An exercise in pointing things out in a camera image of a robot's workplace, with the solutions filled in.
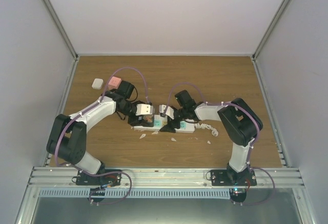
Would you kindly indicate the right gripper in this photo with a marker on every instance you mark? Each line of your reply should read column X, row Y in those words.
column 169, row 127

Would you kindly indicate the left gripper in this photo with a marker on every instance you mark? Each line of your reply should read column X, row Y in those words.
column 136, row 121

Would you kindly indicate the green patterned plug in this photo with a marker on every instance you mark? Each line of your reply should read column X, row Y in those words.
column 148, row 120

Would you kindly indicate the white power strip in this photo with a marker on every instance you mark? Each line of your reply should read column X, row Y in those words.
column 157, row 123

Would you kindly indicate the pink cube adapter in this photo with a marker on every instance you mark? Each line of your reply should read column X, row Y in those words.
column 114, row 82

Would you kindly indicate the white plug adapter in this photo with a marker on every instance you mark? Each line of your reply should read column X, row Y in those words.
column 97, row 83

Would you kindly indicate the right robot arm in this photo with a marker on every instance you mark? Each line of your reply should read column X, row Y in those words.
column 239, row 120

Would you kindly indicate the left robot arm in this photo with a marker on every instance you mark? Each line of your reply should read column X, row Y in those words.
column 68, row 136

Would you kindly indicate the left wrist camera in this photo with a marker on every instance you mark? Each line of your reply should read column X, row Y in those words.
column 144, row 109

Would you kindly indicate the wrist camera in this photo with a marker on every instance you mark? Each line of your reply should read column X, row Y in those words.
column 144, row 109
column 165, row 110

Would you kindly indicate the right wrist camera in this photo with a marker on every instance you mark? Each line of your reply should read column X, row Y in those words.
column 165, row 110

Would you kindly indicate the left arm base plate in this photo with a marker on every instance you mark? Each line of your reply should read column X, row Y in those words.
column 111, row 179

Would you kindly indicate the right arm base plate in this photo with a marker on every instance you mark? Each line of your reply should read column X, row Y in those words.
column 230, row 178

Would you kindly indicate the grey slotted cable duct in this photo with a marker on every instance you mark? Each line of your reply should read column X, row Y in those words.
column 137, row 193

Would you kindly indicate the aluminium front rail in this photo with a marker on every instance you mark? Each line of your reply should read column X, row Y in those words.
column 193, row 178

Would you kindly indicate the left aluminium frame post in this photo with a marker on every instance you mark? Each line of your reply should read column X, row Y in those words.
column 60, row 28

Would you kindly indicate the aluminium frame post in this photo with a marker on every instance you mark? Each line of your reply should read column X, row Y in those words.
column 60, row 28
column 276, row 18

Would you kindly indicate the right aluminium frame post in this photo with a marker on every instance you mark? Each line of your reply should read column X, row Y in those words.
column 276, row 18

